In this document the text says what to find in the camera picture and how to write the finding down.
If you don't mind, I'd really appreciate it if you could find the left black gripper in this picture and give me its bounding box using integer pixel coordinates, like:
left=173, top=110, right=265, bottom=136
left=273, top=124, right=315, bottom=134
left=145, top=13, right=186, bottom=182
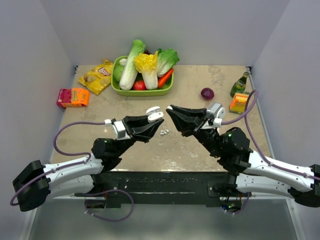
left=114, top=112, right=164, bottom=157

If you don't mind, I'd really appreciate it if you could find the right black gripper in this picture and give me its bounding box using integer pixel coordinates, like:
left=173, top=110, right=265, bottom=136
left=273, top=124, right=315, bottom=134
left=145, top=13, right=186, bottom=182
left=166, top=104, right=225, bottom=158

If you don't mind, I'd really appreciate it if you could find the white gold-rimmed charging case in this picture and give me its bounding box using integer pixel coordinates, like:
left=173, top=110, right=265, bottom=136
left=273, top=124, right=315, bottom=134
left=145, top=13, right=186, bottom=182
left=146, top=106, right=164, bottom=123

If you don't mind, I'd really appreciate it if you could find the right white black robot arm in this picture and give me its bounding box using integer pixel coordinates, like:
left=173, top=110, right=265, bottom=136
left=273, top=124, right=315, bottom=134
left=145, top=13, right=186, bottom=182
left=166, top=103, right=320, bottom=208

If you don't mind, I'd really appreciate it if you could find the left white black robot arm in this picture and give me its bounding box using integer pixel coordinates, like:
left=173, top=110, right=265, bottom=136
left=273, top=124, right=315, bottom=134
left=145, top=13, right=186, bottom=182
left=9, top=111, right=164, bottom=212

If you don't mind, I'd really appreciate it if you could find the purple red onion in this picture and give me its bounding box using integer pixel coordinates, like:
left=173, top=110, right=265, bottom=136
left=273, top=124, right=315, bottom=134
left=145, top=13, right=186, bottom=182
left=200, top=87, right=215, bottom=101

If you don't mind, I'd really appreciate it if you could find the red tomato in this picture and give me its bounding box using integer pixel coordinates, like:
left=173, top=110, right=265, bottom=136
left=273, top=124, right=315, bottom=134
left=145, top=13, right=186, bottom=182
left=132, top=80, right=147, bottom=91

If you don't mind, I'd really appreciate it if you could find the green plastic basket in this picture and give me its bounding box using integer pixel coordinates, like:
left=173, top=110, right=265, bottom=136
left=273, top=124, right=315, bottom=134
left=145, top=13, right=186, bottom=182
left=110, top=55, right=175, bottom=97

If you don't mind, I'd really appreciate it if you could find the orange sponge pack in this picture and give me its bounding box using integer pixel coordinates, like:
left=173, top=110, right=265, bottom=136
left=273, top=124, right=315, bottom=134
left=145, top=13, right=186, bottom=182
left=229, top=91, right=250, bottom=115

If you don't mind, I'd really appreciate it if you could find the orange carrot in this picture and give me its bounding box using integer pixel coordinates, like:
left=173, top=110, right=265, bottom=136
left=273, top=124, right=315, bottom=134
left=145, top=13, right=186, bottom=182
left=158, top=68, right=174, bottom=89

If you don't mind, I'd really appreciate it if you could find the tall napa cabbage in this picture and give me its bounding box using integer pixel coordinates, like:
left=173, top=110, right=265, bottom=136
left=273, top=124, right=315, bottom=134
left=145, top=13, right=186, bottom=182
left=119, top=39, right=146, bottom=91

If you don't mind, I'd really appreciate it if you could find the green Perrier bottle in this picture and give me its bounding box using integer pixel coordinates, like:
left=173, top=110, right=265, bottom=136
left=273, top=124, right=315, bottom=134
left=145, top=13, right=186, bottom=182
left=230, top=71, right=250, bottom=98

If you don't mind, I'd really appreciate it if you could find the round green cabbage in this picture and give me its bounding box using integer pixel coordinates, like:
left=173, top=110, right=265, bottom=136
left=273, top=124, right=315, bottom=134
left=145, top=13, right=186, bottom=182
left=113, top=64, right=125, bottom=83

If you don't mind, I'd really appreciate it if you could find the yellow Lays chips bag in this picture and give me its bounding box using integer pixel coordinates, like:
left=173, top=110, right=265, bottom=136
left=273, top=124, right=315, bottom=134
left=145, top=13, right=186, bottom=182
left=78, top=58, right=114, bottom=96

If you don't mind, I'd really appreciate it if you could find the yellow napa cabbage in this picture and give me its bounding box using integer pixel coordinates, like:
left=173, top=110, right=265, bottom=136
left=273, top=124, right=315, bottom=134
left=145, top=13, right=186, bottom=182
left=133, top=51, right=158, bottom=90

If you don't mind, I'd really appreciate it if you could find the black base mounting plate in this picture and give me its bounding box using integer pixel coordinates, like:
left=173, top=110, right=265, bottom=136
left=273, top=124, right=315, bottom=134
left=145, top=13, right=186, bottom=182
left=89, top=171, right=251, bottom=208

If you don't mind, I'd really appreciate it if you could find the green leaf lettuce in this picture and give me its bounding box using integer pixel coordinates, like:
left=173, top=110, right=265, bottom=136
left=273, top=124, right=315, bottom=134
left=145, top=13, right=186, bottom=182
left=156, top=48, right=180, bottom=78

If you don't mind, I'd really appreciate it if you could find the pink orange snack box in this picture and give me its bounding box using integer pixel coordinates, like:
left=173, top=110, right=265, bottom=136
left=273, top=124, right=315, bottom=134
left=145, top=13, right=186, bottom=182
left=56, top=88, right=90, bottom=108

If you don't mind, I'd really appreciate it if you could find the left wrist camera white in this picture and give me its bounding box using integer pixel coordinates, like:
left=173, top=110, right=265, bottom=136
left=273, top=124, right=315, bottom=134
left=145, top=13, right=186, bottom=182
left=104, top=119, right=130, bottom=140

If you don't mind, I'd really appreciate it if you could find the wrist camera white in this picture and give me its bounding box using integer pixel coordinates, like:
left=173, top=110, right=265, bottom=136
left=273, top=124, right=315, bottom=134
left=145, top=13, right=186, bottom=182
left=104, top=119, right=130, bottom=140
left=206, top=102, right=226, bottom=128

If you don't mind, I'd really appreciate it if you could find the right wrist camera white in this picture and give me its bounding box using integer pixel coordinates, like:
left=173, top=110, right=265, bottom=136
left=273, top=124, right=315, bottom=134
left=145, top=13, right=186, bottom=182
left=206, top=102, right=226, bottom=128

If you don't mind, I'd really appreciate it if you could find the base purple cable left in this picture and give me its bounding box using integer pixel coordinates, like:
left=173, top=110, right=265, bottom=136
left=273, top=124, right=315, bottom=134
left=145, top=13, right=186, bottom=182
left=84, top=188, right=135, bottom=222

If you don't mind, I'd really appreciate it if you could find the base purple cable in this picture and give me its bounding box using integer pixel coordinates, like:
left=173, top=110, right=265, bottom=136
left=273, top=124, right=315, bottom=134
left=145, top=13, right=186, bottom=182
left=223, top=193, right=251, bottom=215
left=84, top=188, right=135, bottom=222

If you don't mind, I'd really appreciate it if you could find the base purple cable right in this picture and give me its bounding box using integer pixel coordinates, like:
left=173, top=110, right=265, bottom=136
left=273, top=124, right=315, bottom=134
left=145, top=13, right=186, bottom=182
left=223, top=193, right=251, bottom=215

